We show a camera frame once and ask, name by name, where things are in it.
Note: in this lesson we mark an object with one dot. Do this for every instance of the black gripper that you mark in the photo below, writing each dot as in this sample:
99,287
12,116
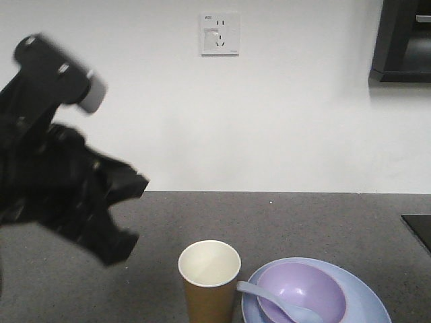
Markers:
35,163

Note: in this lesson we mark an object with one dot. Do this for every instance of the purple plastic bowl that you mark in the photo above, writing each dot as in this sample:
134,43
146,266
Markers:
305,286

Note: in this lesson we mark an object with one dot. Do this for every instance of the light blue plastic spoon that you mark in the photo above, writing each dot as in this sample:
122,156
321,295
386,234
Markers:
293,312

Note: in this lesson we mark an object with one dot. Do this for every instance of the brown paper cup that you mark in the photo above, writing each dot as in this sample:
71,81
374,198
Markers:
209,270

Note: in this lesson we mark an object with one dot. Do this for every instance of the light blue plastic plate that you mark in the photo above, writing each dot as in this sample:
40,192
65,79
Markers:
363,305

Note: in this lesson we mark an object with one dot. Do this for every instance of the black induction cooktop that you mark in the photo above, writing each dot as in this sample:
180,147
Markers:
420,226

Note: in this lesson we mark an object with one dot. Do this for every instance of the black range hood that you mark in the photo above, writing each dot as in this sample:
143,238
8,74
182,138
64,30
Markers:
402,47

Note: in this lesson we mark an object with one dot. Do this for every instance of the grey camera on gripper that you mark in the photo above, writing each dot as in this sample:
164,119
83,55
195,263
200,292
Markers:
95,95

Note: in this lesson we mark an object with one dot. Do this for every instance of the white wall power socket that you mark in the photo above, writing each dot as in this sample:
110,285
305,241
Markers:
220,33

